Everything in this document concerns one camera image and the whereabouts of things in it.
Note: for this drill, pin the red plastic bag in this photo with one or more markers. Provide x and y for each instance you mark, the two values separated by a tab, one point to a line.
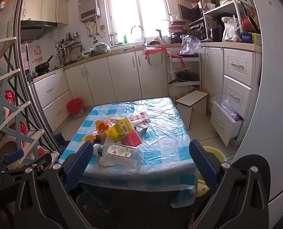
179	58
153	50

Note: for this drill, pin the red-lined trash bin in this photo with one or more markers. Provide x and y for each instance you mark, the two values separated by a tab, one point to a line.
74	106

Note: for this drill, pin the grey water heater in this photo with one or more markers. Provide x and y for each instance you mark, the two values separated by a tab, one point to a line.
89	8

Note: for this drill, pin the yellow and red carton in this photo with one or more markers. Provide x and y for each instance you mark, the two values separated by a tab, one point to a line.
122	130

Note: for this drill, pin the wall utensil rack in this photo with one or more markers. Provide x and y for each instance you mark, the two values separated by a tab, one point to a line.
65	46

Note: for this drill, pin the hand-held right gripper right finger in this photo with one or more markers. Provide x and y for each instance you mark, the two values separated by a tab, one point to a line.
203	167

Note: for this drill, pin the blue checked plastic tablecloth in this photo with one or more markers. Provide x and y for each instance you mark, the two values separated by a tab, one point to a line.
160	128

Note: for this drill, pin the black wok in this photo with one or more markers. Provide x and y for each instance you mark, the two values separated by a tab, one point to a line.
42	67

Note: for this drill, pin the white narrow shelf trolley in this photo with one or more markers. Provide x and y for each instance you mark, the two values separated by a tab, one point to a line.
198	71

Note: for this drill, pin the window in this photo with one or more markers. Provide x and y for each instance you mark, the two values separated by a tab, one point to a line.
141	12

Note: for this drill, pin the white plastic bag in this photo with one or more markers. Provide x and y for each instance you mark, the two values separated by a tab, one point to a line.
232	31

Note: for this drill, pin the stack of pots and bowls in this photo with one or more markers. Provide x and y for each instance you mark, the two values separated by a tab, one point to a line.
176	28

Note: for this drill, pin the black range hood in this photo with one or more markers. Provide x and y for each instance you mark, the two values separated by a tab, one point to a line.
36	26

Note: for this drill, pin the green dish soap bottle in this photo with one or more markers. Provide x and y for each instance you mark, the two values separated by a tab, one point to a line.
125	40

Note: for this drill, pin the white base cabinets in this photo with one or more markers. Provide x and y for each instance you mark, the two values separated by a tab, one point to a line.
122	76

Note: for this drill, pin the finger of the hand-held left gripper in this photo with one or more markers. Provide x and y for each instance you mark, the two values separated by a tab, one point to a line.
13	154
43	161

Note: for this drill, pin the black microwave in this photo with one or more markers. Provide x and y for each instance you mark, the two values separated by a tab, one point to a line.
189	12

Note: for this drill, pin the blue box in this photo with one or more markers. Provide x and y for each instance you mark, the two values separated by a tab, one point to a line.
248	38

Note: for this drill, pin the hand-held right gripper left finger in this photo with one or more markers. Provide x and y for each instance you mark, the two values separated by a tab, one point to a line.
78	164

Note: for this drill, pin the red pan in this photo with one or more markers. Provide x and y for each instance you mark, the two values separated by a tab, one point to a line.
250	23

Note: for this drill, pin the white refrigerator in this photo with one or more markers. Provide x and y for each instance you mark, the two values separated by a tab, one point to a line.
275	100

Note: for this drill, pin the clear plastic bag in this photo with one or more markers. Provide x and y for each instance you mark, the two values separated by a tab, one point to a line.
227	105
189	44

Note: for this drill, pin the white counter shelf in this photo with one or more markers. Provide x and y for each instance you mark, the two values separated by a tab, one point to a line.
227	7

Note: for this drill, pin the orange peel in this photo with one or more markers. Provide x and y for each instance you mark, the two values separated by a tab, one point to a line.
101	124
90	138

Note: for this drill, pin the chrome faucet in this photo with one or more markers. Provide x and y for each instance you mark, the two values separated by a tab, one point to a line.
139	27

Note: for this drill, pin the black frying pan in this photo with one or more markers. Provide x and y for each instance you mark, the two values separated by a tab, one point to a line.
186	76

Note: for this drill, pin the white stool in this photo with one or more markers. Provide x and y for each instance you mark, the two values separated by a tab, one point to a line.
191	97

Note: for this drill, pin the white and blue rack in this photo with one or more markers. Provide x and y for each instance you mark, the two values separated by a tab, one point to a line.
3	76

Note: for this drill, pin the red printed bag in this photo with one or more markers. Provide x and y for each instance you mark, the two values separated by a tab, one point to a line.
10	97

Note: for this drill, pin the bag of green vegetables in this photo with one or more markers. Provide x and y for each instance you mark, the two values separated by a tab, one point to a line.
98	49

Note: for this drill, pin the white drawer cabinet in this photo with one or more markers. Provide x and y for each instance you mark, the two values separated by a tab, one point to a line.
236	81

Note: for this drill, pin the crumpled white tissue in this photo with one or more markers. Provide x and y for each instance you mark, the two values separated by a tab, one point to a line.
105	163

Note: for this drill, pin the clear plastic bottle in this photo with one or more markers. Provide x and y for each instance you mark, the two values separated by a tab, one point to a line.
117	151

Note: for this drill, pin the black pot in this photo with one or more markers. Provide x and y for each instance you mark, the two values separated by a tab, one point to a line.
216	34

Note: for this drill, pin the grey sliding door frame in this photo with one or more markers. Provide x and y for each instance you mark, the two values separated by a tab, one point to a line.
24	76

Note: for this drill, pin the white red-print paper bag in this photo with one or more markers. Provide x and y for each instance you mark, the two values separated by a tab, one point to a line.
139	118

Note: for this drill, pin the yellow basin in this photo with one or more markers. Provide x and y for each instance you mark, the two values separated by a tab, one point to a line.
213	152

